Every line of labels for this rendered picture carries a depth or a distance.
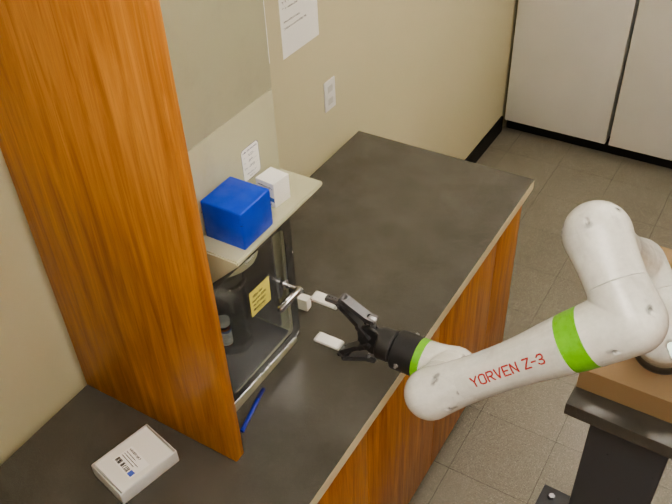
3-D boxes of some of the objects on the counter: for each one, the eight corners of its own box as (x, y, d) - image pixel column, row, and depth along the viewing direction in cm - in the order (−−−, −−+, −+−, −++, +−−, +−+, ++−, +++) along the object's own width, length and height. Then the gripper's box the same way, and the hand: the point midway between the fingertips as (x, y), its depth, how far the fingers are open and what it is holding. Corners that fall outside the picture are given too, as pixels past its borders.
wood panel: (87, 384, 204) (-143, -240, 115) (95, 376, 206) (-125, -244, 117) (236, 462, 184) (99, -223, 94) (244, 452, 186) (117, -227, 96)
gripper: (402, 373, 186) (325, 342, 195) (403, 297, 170) (320, 267, 179) (387, 395, 181) (309, 361, 190) (387, 319, 165) (302, 286, 174)
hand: (318, 317), depth 184 cm, fingers open, 13 cm apart
